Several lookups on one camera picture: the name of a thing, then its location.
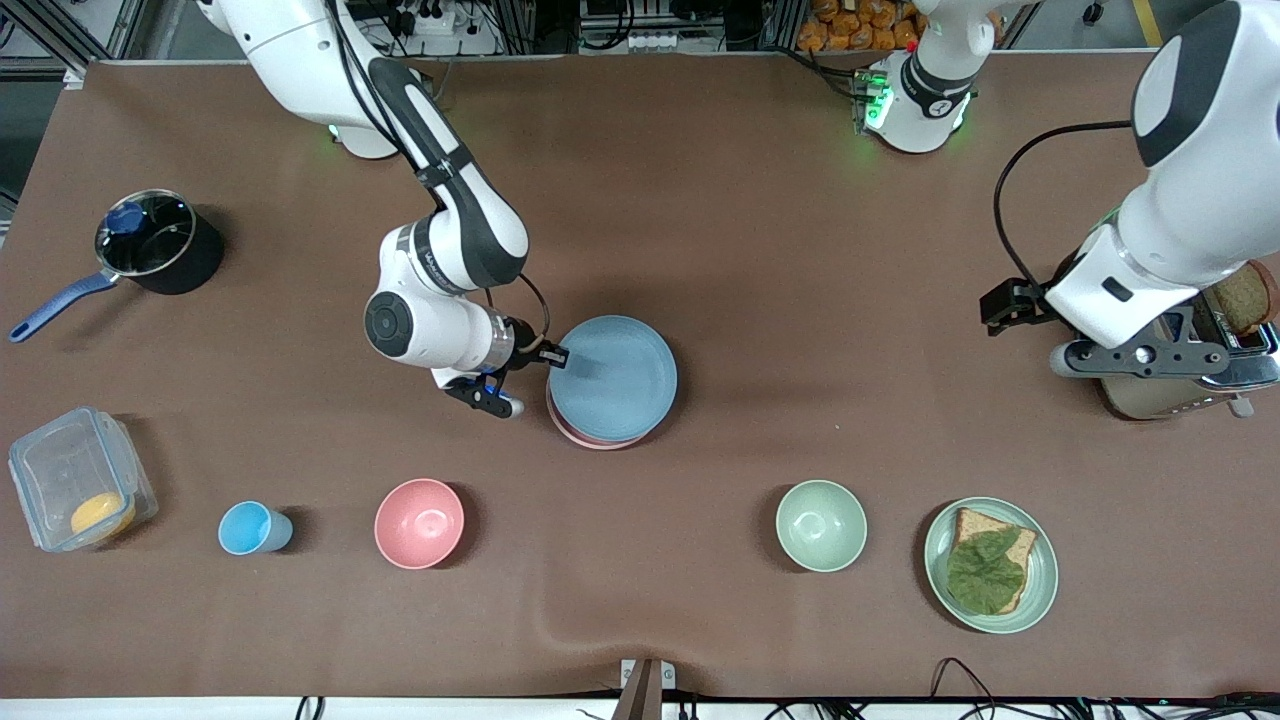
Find black cable at table edge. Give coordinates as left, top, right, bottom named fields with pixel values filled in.
left=930, top=657, right=1011, bottom=706

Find green bowl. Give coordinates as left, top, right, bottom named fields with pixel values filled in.
left=776, top=480, right=868, bottom=573

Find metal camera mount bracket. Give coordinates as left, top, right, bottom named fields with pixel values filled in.
left=612, top=657, right=677, bottom=720

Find clear container with blue seal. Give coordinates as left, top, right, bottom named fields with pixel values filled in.
left=8, top=405, right=159, bottom=553

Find blue plate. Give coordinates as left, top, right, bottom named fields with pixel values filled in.
left=547, top=315, right=679, bottom=443

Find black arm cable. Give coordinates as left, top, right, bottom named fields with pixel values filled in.
left=993, top=120, right=1136, bottom=291
left=487, top=272, right=552, bottom=347

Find brown bread slice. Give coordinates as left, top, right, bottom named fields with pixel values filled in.
left=950, top=508, right=1039, bottom=614

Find brown table cloth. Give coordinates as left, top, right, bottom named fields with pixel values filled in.
left=0, top=55, right=1280, bottom=701

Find silver toaster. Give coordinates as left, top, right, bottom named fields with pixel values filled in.
left=1055, top=258, right=1280, bottom=421

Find yellow food in container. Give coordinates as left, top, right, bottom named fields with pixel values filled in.
left=70, top=490, right=136, bottom=539

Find glass lid with blue knob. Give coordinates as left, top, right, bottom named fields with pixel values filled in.
left=96, top=191, right=197, bottom=279

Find pink bowl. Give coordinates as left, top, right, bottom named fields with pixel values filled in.
left=374, top=478, right=466, bottom=571

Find bag of orange buns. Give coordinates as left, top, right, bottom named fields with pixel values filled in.
left=797, top=0, right=923, bottom=53

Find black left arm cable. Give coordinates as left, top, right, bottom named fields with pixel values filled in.
left=993, top=120, right=1136, bottom=291

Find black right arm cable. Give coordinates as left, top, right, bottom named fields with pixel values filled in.
left=487, top=272, right=552, bottom=347

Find blue cup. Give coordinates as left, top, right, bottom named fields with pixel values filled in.
left=218, top=500, right=294, bottom=556

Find pink plate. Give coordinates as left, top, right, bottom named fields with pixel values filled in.
left=545, top=388, right=663, bottom=452

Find green plate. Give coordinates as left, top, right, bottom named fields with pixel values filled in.
left=923, top=497, right=1059, bottom=635

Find green lettuce leaf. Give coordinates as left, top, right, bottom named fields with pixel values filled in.
left=946, top=528, right=1026, bottom=614

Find dark pot with blue handle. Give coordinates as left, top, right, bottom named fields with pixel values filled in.
left=9, top=189, right=227, bottom=344

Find toast slice in toaster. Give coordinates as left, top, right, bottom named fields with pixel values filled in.
left=1205, top=262, right=1277, bottom=336

